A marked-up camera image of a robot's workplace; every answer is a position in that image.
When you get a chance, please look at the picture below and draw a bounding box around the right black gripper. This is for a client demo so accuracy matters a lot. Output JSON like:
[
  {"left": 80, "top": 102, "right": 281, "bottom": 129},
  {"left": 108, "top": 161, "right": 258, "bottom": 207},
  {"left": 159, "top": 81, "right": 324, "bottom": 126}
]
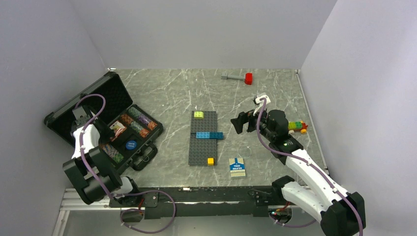
[{"left": 231, "top": 105, "right": 275, "bottom": 142}]

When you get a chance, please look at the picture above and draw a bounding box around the red playing card deck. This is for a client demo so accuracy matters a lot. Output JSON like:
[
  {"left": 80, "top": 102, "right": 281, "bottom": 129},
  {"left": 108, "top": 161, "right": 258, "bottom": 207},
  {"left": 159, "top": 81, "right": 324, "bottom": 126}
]
[{"left": 110, "top": 120, "right": 127, "bottom": 142}]

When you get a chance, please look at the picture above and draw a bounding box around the blue small blind button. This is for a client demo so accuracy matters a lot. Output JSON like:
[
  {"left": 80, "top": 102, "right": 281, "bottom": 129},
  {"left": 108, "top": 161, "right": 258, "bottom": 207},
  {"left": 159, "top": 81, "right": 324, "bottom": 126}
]
[{"left": 125, "top": 140, "right": 137, "bottom": 150}]

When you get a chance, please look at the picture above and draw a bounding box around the blue texas holdem card box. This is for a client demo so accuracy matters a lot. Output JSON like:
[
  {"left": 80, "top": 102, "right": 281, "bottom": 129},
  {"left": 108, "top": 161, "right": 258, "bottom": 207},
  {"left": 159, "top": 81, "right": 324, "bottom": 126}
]
[{"left": 229, "top": 157, "right": 246, "bottom": 178}]

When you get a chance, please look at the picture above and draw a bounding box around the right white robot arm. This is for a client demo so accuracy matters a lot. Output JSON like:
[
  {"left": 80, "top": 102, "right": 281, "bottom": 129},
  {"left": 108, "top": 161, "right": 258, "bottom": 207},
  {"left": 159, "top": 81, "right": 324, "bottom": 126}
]
[{"left": 231, "top": 110, "right": 366, "bottom": 236}]

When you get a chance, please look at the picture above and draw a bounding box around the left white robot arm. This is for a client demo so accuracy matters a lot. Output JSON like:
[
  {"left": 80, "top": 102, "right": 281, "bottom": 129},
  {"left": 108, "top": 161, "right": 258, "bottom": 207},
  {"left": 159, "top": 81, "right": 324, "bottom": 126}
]
[{"left": 63, "top": 106, "right": 142, "bottom": 207}]

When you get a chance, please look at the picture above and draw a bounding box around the green striped chip stack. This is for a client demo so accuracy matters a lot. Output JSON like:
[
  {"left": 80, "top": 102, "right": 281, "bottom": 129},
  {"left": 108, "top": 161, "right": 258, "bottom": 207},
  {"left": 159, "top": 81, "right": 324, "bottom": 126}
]
[{"left": 100, "top": 144, "right": 124, "bottom": 163}]

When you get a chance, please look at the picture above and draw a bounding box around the colourful lego toy car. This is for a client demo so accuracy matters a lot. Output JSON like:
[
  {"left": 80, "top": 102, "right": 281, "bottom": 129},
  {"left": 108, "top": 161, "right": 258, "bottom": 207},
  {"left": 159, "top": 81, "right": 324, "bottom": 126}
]
[{"left": 288, "top": 120, "right": 308, "bottom": 134}]

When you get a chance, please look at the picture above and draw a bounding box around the orange black chip stack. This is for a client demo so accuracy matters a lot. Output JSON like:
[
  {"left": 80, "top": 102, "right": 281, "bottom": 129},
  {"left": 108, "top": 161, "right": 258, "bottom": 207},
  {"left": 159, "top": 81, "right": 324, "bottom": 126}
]
[{"left": 120, "top": 114, "right": 134, "bottom": 126}]

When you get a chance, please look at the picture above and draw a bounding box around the black poker chip case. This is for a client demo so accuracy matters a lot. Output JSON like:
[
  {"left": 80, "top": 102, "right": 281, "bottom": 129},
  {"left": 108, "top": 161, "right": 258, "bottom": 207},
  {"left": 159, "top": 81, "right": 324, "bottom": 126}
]
[{"left": 44, "top": 72, "right": 164, "bottom": 173}]

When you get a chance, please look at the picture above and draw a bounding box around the green blue chip stack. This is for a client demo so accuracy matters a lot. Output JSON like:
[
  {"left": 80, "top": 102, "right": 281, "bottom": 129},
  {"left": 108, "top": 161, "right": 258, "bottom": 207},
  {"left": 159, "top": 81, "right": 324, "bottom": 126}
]
[{"left": 128, "top": 107, "right": 142, "bottom": 120}]

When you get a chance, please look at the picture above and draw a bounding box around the purple chip stack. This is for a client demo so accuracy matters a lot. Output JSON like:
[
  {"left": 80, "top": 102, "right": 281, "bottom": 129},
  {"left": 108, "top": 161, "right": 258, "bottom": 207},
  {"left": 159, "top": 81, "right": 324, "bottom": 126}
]
[{"left": 137, "top": 113, "right": 151, "bottom": 126}]

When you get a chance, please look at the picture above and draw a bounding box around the clear round plastic disc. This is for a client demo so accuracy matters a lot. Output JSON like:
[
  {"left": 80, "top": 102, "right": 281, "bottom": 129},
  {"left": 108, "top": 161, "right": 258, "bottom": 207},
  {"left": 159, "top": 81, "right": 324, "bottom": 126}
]
[{"left": 238, "top": 145, "right": 252, "bottom": 158}]

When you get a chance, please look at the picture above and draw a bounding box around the red tan chip stack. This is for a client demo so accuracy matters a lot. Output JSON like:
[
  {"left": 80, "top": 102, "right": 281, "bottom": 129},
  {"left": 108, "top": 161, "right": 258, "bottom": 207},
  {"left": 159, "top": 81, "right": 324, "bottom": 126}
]
[{"left": 147, "top": 120, "right": 158, "bottom": 131}]

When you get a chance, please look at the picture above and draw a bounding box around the red block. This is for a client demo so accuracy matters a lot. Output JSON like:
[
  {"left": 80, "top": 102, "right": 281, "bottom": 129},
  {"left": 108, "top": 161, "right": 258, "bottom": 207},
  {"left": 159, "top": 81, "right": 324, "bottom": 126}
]
[{"left": 244, "top": 73, "right": 253, "bottom": 85}]

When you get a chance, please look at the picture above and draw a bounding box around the dark blue lego brick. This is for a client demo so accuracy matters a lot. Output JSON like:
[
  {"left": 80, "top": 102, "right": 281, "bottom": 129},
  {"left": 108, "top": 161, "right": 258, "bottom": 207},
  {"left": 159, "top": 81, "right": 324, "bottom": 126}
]
[{"left": 209, "top": 132, "right": 224, "bottom": 140}]

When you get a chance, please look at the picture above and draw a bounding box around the grey cylinder tool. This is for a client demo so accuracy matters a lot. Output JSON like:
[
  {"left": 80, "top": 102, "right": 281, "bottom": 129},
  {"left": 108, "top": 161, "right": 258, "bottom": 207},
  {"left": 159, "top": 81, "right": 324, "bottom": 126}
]
[{"left": 221, "top": 74, "right": 245, "bottom": 81}]

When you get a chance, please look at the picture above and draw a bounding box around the upper grey lego baseplate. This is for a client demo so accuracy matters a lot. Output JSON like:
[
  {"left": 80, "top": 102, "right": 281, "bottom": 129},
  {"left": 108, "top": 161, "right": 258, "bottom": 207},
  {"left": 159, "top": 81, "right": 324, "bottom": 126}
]
[{"left": 190, "top": 111, "right": 218, "bottom": 133}]

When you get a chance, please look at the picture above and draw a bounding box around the grey lego baseplate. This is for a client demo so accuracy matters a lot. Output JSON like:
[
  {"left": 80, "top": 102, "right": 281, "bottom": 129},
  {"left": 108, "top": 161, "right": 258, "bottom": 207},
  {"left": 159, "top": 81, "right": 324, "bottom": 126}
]
[
  {"left": 190, "top": 111, "right": 218, "bottom": 133},
  {"left": 188, "top": 133, "right": 218, "bottom": 166}
]

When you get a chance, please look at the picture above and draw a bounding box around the small yellow lego brick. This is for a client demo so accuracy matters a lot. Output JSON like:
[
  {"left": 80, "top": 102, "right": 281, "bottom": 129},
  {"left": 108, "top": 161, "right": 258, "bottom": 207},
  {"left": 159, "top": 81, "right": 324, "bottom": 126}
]
[{"left": 207, "top": 158, "right": 214, "bottom": 166}]

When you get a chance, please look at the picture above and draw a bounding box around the light blue lego brick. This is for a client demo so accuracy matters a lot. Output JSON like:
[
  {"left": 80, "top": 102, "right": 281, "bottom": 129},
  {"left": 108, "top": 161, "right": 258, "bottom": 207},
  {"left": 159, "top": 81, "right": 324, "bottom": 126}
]
[{"left": 196, "top": 132, "right": 210, "bottom": 139}]

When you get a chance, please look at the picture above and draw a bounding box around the lime green lego brick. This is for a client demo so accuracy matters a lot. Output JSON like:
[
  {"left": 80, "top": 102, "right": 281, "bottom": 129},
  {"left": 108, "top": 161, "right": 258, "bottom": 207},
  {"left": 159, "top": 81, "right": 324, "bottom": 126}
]
[{"left": 193, "top": 111, "right": 204, "bottom": 119}]

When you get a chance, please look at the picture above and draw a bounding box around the lower grey lego baseplate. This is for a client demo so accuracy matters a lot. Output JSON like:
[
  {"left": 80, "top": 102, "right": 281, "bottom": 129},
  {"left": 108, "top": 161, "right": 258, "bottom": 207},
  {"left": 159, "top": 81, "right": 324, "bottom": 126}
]
[{"left": 188, "top": 133, "right": 218, "bottom": 166}]

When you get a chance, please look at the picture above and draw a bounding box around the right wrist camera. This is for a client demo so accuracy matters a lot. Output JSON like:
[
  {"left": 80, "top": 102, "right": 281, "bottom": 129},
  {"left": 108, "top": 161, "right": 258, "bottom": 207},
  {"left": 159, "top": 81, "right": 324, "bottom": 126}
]
[{"left": 253, "top": 93, "right": 270, "bottom": 106}]

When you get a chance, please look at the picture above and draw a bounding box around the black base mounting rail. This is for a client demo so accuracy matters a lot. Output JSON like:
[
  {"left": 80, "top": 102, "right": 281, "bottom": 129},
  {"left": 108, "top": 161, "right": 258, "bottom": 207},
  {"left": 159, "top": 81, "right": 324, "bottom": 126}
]
[{"left": 109, "top": 185, "right": 287, "bottom": 219}]

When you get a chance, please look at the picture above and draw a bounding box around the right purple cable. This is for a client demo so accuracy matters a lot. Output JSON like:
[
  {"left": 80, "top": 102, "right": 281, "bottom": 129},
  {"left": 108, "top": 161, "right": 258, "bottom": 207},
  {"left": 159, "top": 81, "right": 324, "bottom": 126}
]
[{"left": 255, "top": 97, "right": 364, "bottom": 236}]

